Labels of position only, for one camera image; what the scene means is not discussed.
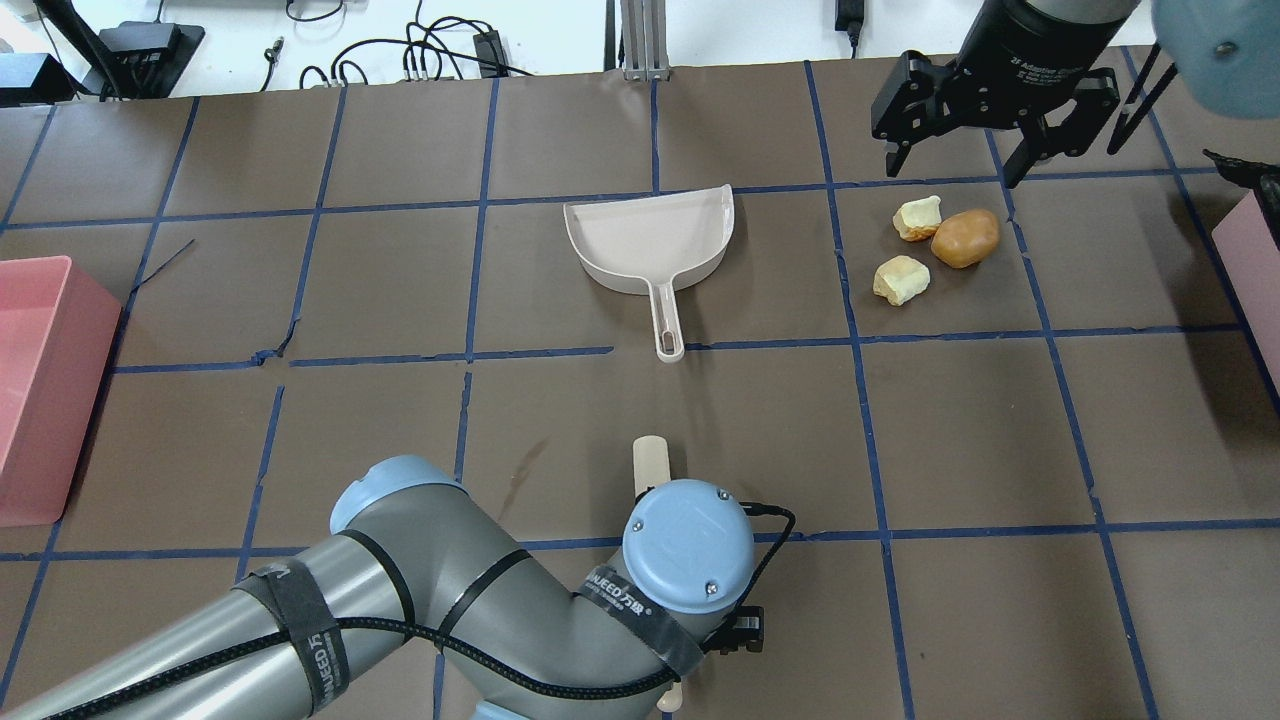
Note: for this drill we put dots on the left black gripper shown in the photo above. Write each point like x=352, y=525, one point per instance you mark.
x=744, y=628

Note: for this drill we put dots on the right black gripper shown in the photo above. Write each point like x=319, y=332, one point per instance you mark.
x=1022, y=52

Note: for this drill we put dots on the black monitor stand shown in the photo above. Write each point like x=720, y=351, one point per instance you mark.
x=139, y=59

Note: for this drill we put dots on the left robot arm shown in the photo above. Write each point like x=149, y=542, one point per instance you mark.
x=411, y=557

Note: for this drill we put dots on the aluminium frame post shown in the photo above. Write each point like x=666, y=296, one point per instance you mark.
x=644, y=40

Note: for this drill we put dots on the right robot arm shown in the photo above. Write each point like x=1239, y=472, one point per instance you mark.
x=1225, y=52

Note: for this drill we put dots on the pale yellow bread chunk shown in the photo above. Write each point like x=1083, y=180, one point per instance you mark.
x=900, y=279

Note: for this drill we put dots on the black power adapter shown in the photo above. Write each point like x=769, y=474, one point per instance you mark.
x=850, y=19

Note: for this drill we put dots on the bin with black bag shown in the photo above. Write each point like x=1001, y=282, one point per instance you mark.
x=1248, y=243

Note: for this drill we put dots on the pale yellow bread piece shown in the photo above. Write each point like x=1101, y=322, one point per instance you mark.
x=918, y=220

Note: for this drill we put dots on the pink plastic bin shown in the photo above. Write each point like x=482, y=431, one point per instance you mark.
x=57, y=326

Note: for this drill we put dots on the beige plastic dustpan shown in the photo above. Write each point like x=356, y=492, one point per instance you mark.
x=654, y=247

